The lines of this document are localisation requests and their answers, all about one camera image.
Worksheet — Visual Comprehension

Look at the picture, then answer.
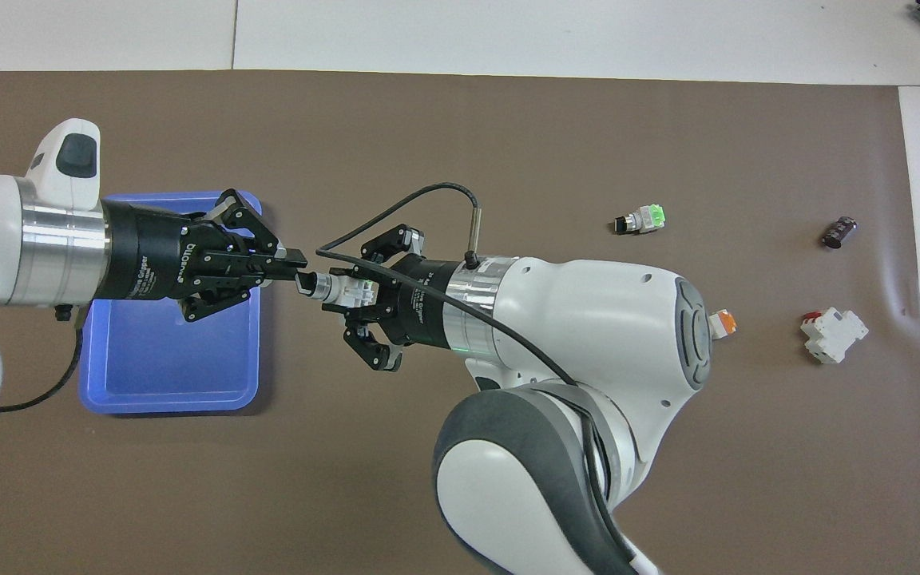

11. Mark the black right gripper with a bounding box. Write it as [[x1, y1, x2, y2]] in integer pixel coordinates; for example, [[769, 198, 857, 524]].
[[343, 226, 462, 374]]

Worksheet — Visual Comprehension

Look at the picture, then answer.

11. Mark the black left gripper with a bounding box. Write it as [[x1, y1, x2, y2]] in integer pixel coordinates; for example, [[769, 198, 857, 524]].
[[99, 188, 308, 324]]

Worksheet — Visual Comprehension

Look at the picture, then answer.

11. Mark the pale green white knob switch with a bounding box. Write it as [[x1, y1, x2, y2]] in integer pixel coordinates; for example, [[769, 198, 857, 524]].
[[296, 270, 379, 309]]

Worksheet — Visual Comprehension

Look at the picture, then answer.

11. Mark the blue plastic tray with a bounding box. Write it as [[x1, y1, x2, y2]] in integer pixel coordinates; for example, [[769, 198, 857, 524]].
[[78, 190, 263, 414]]

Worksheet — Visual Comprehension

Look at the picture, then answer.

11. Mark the brown table mat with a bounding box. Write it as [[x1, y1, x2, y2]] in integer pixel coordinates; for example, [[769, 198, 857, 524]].
[[0, 70, 920, 575]]

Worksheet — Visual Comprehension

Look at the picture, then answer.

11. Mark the white circuit breaker red lever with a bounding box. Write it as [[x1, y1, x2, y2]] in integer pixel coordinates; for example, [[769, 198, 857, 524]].
[[800, 307, 870, 365]]

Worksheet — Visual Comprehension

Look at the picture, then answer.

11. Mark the small dark brown component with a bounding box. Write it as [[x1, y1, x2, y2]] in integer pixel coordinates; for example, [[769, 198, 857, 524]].
[[822, 216, 859, 249]]

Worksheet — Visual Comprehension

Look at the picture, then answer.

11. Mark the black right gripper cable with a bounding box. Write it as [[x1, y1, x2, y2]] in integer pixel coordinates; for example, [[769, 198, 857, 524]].
[[315, 183, 581, 386]]

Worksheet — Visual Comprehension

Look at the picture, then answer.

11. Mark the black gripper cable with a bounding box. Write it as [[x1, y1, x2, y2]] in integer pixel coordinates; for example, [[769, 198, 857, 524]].
[[315, 183, 581, 386], [0, 302, 87, 414]]

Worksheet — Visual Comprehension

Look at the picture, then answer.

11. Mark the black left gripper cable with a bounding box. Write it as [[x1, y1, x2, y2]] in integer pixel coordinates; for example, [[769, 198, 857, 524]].
[[0, 302, 87, 414]]

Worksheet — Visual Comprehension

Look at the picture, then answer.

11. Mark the bright green white knob switch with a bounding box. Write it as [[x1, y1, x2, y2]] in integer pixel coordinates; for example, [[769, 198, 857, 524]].
[[612, 204, 666, 236]]

